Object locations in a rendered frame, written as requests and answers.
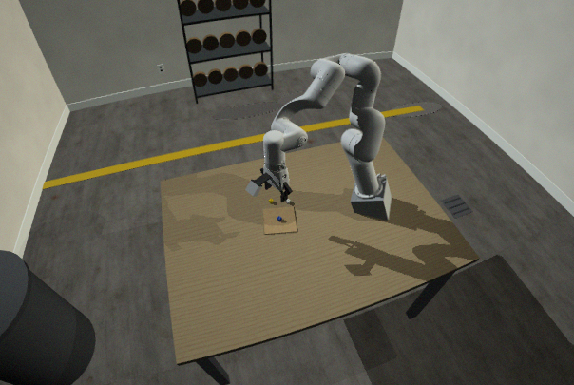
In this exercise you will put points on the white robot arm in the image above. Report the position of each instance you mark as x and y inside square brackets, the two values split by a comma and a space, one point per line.
[360, 147]

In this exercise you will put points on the brown square mat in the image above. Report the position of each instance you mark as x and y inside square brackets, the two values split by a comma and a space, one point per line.
[286, 225]

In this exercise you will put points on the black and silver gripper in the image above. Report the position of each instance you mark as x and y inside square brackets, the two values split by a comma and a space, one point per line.
[279, 180]

